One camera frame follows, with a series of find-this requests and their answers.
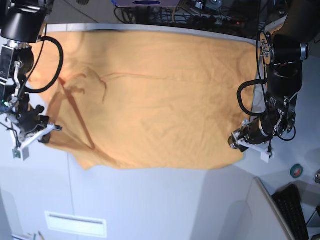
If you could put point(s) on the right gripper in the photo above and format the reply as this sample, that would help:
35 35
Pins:
29 120

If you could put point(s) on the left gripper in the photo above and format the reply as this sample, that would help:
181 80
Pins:
257 134

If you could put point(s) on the orange t-shirt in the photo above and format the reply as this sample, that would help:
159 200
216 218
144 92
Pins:
138 99

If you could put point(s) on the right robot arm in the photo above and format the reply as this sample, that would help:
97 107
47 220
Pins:
24 23

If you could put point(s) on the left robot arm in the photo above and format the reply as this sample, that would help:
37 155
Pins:
281 54

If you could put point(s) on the green tape roll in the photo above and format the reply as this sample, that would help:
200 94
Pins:
296 171

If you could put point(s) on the black keyboard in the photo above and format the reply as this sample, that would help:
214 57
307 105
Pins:
288 202

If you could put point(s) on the silver knob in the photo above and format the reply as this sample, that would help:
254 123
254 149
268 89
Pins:
317 177

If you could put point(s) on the grey desk partition panel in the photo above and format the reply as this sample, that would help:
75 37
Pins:
266 221

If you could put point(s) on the blue and white box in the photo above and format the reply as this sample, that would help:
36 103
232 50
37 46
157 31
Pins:
147 3

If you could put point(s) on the white cable tray slot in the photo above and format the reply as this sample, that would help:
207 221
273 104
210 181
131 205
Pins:
77 225

